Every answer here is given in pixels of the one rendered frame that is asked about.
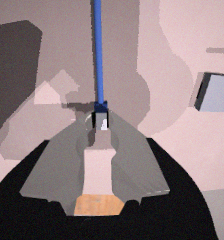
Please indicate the blue network cable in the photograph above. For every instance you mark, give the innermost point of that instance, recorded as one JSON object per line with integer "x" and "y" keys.
{"x": 98, "y": 49}

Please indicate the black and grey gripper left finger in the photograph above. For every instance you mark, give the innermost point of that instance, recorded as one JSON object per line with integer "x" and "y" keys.
{"x": 53, "y": 171}

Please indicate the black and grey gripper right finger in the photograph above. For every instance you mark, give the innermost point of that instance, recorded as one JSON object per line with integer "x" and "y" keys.
{"x": 142, "y": 170}

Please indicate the white network cable plug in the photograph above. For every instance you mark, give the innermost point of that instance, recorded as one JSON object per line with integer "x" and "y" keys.
{"x": 101, "y": 115}

